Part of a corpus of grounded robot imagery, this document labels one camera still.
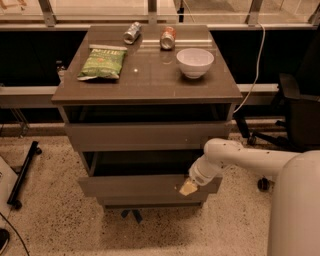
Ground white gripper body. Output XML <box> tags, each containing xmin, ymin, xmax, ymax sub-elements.
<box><xmin>189</xmin><ymin>155</ymin><xmax>222</xmax><ymax>186</ymax></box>

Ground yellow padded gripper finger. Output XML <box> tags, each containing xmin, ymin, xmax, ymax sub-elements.
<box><xmin>179</xmin><ymin>178</ymin><xmax>198</xmax><ymax>196</ymax></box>

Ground grey drawer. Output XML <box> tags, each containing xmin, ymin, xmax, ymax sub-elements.
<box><xmin>65</xmin><ymin>122</ymin><xmax>231</xmax><ymax>152</ymax></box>
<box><xmin>78</xmin><ymin>151</ymin><xmax>223</xmax><ymax>198</ymax></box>
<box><xmin>97</xmin><ymin>196</ymin><xmax>206</xmax><ymax>207</ymax></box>

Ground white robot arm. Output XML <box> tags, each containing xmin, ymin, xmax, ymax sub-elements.
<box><xmin>180</xmin><ymin>138</ymin><xmax>320</xmax><ymax>256</ymax></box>

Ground grey bottom drawer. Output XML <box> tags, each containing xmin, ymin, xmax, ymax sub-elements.
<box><xmin>97</xmin><ymin>196</ymin><xmax>206</xmax><ymax>207</ymax></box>

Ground grey top drawer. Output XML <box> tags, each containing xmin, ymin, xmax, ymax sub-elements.
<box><xmin>65</xmin><ymin>122</ymin><xmax>231</xmax><ymax>152</ymax></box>

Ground grey drawer cabinet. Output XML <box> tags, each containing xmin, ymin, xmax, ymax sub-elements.
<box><xmin>52</xmin><ymin>25</ymin><xmax>242</xmax><ymax>209</ymax></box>

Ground black office chair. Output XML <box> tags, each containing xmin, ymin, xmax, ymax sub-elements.
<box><xmin>233</xmin><ymin>26</ymin><xmax>320</xmax><ymax>192</ymax></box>

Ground white bowl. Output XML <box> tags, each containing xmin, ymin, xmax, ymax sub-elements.
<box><xmin>176</xmin><ymin>48</ymin><xmax>214</xmax><ymax>79</ymax></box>

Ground red soda can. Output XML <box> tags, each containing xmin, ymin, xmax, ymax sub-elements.
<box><xmin>160</xmin><ymin>26</ymin><xmax>176</xmax><ymax>50</ymax></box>

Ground green chip bag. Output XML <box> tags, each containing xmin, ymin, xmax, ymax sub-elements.
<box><xmin>77</xmin><ymin>44</ymin><xmax>127</xmax><ymax>81</ymax></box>

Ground silver soda can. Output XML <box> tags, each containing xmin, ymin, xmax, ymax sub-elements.
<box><xmin>123</xmin><ymin>22</ymin><xmax>141</xmax><ymax>45</ymax></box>

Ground black wheeled stand leg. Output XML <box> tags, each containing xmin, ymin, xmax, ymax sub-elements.
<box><xmin>7</xmin><ymin>141</ymin><xmax>42</xmax><ymax>210</ymax></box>

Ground white cable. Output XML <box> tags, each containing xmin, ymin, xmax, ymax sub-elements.
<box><xmin>232</xmin><ymin>23</ymin><xmax>266</xmax><ymax>115</ymax></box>

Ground black floor cable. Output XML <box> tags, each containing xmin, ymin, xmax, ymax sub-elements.
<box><xmin>0</xmin><ymin>213</ymin><xmax>31</xmax><ymax>256</ymax></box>

